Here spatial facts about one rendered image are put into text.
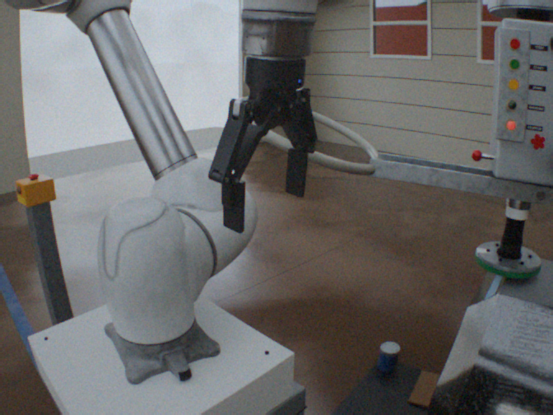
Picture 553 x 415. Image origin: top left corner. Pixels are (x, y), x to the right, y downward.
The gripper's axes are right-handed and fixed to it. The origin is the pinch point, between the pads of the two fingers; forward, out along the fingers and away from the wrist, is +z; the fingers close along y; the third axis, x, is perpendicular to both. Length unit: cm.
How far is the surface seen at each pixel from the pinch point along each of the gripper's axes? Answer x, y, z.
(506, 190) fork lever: 29, -69, 12
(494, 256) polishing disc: 32, -70, 32
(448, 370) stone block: 32, -44, 57
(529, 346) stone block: 50, -48, 42
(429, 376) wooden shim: 26, -105, 126
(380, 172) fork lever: -7, -61, 16
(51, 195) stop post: -98, -6, 34
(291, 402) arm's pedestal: 8.0, -0.5, 40.5
